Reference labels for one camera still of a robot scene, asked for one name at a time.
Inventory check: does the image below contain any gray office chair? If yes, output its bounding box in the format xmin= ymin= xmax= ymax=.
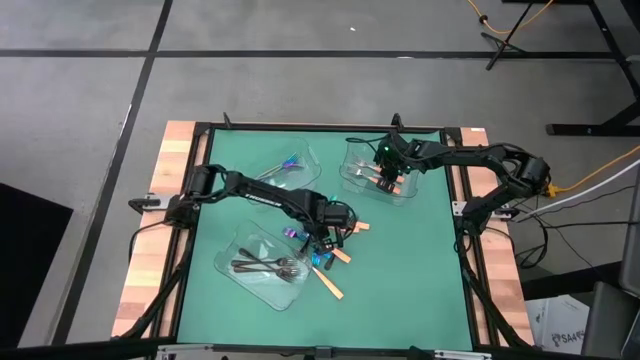
xmin=579 ymin=279 xmax=640 ymax=360

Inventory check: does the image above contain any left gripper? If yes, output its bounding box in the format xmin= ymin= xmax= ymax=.
xmin=313 ymin=199 xmax=359 ymax=254

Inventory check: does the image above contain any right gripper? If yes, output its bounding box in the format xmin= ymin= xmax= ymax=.
xmin=375 ymin=132 xmax=417 ymax=195

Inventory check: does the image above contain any white cardboard box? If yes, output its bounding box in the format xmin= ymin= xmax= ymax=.
xmin=523 ymin=293 xmax=590 ymax=357

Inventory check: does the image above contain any black desk frame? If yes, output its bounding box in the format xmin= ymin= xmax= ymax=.
xmin=544 ymin=0 xmax=640 ymax=137

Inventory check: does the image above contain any silver fork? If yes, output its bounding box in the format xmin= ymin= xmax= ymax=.
xmin=352 ymin=157 xmax=405 ymax=184

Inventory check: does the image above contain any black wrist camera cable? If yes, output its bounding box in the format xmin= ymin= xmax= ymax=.
xmin=344 ymin=132 xmax=396 ymax=151

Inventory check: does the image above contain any clear plastic bin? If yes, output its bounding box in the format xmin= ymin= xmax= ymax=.
xmin=213 ymin=219 xmax=314 ymax=312
xmin=338 ymin=138 xmax=420 ymax=207
xmin=234 ymin=137 xmax=322 ymax=194

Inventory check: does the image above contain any white floor cable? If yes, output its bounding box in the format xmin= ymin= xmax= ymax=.
xmin=514 ymin=158 xmax=640 ymax=222

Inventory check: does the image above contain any yellow power cable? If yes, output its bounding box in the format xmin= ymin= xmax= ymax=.
xmin=465 ymin=0 xmax=556 ymax=36
xmin=547 ymin=144 xmax=640 ymax=197

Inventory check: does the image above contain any green table mat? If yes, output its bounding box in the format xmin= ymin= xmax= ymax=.
xmin=177 ymin=128 xmax=474 ymax=351

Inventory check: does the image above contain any black tripod equipment stand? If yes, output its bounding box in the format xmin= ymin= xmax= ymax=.
xmin=479 ymin=0 xmax=532 ymax=72

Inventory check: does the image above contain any black floor mat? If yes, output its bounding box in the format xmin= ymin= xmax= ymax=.
xmin=0 ymin=182 xmax=75 ymax=350

